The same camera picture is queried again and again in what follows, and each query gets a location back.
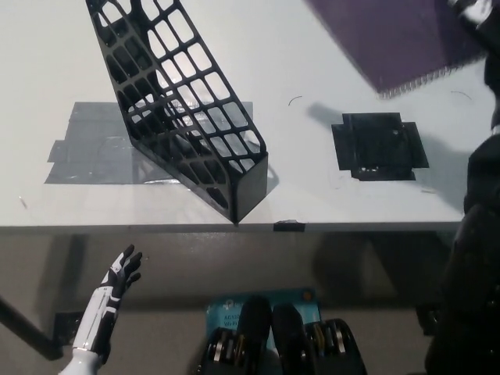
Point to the black slanted table leg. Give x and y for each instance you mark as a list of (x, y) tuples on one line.
[(27, 328)]

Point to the black lattice magazine stand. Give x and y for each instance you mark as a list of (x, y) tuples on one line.
[(252, 183)]

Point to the purple spiral notebook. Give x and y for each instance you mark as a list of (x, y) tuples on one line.
[(390, 35)]

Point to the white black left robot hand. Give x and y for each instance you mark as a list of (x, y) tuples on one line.
[(107, 304)]

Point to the grey upright table leg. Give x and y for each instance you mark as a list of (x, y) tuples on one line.
[(70, 273)]

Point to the black tape square patch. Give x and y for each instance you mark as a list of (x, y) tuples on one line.
[(375, 146)]

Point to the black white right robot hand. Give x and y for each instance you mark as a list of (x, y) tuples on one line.
[(493, 58)]

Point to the grey tape patch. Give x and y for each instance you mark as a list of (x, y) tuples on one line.
[(86, 133)]

